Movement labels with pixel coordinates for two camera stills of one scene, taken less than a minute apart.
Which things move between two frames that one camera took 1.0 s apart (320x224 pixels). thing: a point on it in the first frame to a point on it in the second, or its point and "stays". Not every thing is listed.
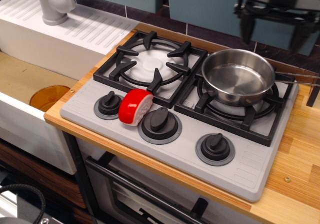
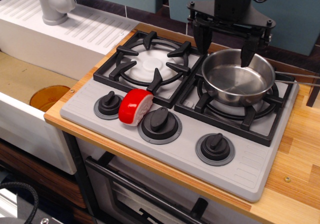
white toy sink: x=35 y=55 stays
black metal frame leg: x=82 y=176 stays
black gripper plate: x=246 y=4 to x=203 y=13
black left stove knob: x=107 y=107 stays
